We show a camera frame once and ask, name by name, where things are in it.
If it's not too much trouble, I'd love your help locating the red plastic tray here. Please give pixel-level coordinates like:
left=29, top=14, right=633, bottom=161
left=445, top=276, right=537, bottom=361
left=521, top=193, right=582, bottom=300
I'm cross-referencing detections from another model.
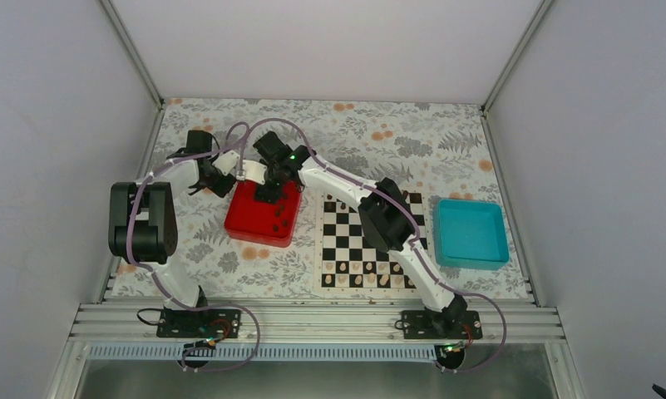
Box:
left=224, top=180, right=301, bottom=248

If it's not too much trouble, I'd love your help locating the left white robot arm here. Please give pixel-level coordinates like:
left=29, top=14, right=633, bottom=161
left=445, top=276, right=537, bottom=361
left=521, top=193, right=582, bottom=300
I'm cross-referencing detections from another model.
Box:
left=107, top=130, right=236, bottom=337

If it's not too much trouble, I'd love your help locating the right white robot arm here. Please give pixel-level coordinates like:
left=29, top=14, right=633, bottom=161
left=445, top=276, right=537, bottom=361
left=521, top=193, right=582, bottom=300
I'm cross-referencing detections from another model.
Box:
left=254, top=131, right=470, bottom=338

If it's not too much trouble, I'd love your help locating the black white chessboard mat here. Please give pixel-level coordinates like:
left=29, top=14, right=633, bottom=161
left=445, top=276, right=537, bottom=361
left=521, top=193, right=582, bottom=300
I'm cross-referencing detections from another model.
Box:
left=314, top=195, right=417, bottom=298

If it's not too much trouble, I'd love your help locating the floral patterned table mat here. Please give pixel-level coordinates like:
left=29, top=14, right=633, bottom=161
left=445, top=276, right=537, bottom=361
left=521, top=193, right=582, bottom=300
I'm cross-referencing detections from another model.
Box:
left=111, top=97, right=535, bottom=303

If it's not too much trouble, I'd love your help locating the teal plastic tray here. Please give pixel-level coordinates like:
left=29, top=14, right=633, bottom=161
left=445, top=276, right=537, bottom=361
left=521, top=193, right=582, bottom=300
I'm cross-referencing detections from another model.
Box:
left=432, top=199, right=511, bottom=271

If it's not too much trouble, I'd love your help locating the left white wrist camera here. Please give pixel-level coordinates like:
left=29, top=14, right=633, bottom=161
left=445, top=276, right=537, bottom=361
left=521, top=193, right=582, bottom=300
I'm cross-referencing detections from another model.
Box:
left=211, top=150, right=240, bottom=177

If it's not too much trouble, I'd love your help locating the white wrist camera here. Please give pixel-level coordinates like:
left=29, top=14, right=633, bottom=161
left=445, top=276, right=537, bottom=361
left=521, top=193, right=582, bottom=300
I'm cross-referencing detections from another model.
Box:
left=211, top=150, right=240, bottom=177
left=236, top=160, right=268, bottom=185

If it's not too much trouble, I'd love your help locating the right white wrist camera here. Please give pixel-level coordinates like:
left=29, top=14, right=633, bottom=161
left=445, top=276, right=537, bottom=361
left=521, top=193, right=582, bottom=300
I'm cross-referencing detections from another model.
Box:
left=236, top=160, right=268, bottom=185

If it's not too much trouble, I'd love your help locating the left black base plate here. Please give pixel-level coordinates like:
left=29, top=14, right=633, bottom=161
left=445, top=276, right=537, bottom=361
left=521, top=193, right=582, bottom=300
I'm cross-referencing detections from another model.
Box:
left=155, top=308, right=242, bottom=339

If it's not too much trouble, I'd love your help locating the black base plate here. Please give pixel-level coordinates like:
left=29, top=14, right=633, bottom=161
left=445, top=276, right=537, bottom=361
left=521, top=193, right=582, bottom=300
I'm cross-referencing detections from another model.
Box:
left=155, top=308, right=242, bottom=339
left=394, top=310, right=483, bottom=340

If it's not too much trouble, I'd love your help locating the aluminium front rail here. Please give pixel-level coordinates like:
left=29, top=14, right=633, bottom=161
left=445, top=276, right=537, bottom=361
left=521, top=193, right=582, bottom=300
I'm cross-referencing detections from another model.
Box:
left=69, top=301, right=566, bottom=344

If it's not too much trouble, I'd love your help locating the left aluminium corner post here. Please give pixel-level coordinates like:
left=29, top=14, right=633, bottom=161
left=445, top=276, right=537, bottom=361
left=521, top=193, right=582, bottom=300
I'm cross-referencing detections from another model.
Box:
left=97, top=0, right=164, bottom=108

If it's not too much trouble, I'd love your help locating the aluminium corner post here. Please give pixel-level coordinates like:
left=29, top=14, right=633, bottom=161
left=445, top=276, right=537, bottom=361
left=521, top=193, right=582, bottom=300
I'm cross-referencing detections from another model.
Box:
left=481, top=0, right=555, bottom=117
left=97, top=0, right=164, bottom=108

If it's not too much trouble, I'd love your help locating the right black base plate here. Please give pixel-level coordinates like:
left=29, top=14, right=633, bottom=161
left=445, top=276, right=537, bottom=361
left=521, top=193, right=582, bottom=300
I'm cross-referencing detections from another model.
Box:
left=394, top=310, right=483, bottom=340

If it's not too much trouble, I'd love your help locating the right aluminium corner post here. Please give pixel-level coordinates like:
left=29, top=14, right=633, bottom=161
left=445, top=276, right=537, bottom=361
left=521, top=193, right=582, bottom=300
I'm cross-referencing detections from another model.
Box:
left=481, top=0, right=555, bottom=117

